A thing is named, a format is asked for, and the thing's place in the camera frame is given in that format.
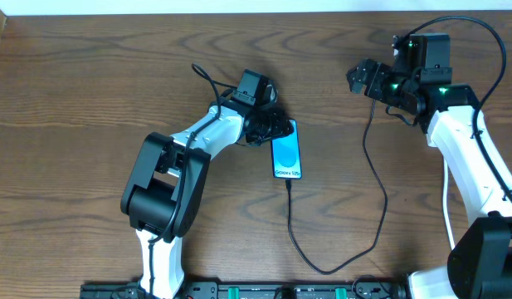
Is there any blue Samsung Galaxy smartphone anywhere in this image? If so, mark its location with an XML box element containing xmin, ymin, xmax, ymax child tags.
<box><xmin>271</xmin><ymin>120</ymin><xmax>302</xmax><ymax>179</ymax></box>

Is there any black USB charging cable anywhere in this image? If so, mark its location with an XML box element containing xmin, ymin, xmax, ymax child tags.
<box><xmin>285</xmin><ymin>99</ymin><xmax>389</xmax><ymax>276</ymax></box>

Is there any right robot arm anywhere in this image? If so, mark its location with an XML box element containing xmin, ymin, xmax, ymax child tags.
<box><xmin>346</xmin><ymin>33</ymin><xmax>512</xmax><ymax>298</ymax></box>

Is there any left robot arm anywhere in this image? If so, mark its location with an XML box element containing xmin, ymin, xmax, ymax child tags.
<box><xmin>120</xmin><ymin>100</ymin><xmax>293</xmax><ymax>298</ymax></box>

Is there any black left camera cable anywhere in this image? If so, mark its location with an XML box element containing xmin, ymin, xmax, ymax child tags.
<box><xmin>147</xmin><ymin>62</ymin><xmax>240</xmax><ymax>299</ymax></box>

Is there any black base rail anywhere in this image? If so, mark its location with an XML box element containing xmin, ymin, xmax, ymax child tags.
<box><xmin>79</xmin><ymin>280</ymin><xmax>407</xmax><ymax>299</ymax></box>

